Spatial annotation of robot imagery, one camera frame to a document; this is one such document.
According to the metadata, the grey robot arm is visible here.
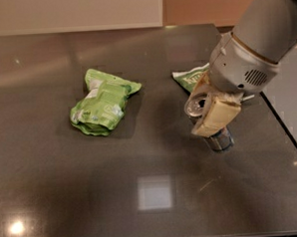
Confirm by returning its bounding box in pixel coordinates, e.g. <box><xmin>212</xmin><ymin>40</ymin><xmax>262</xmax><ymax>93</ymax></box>
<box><xmin>192</xmin><ymin>0</ymin><xmax>297</xmax><ymax>137</ymax></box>

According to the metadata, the grey side table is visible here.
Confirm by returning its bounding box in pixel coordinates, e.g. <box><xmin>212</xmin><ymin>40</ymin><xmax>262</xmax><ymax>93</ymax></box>
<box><xmin>263</xmin><ymin>45</ymin><xmax>297</xmax><ymax>147</ymax></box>

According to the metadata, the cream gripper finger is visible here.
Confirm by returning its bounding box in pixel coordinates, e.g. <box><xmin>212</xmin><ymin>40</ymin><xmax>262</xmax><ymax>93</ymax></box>
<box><xmin>191</xmin><ymin>92</ymin><xmax>241</xmax><ymax>137</ymax></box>
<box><xmin>189</xmin><ymin>72</ymin><xmax>211</xmax><ymax>100</ymax></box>

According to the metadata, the green Kettle chips bag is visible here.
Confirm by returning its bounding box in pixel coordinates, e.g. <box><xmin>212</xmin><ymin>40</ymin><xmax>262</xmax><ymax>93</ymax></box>
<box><xmin>172</xmin><ymin>64</ymin><xmax>209</xmax><ymax>94</ymax></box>

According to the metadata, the crumpled green snack bag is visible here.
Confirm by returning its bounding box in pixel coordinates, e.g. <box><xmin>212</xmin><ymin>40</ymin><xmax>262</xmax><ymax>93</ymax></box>
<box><xmin>70</xmin><ymin>69</ymin><xmax>142</xmax><ymax>136</ymax></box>

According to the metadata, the red bull can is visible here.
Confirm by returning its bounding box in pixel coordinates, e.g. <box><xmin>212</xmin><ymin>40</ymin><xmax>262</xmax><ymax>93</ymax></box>
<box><xmin>184</xmin><ymin>94</ymin><xmax>233</xmax><ymax>152</ymax></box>

